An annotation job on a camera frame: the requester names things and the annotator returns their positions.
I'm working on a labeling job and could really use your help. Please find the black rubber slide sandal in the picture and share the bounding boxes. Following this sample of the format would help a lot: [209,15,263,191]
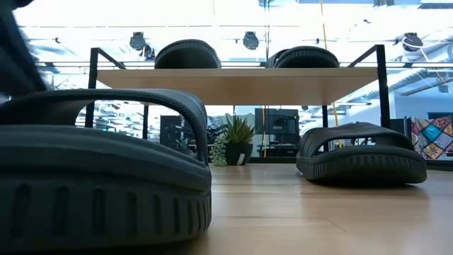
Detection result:
[0,88,213,251]
[265,45,340,69]
[154,38,222,69]
[295,122,428,186]

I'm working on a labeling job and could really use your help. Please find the black round ceiling fixture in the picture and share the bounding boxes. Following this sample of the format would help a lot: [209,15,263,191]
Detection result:
[129,31,147,51]
[402,32,424,52]
[242,30,260,50]

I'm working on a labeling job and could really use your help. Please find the small potted succulent plant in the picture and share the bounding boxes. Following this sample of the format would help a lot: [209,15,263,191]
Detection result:
[209,115,257,168]

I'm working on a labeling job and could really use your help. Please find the colourful patchwork quilt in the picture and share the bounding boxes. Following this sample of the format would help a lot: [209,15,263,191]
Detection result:
[410,115,453,162]

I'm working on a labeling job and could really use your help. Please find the wooden shelf with black frame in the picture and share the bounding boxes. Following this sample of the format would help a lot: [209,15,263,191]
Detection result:
[84,44,391,141]

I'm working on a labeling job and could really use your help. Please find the yellow cable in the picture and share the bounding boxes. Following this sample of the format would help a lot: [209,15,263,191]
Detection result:
[319,0,340,149]

